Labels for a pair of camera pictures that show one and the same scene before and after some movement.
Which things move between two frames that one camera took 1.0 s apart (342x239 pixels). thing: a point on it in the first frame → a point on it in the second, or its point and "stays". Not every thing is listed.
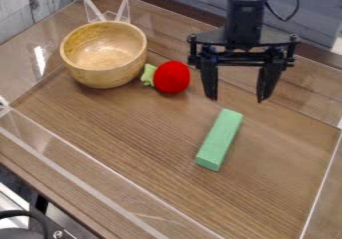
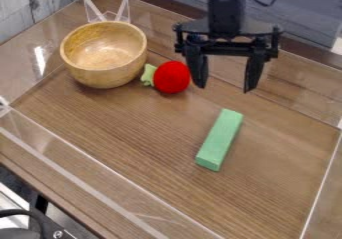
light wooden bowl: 103,53 stays
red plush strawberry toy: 168,77 stays
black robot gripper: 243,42 → 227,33
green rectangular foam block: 219,139 stays
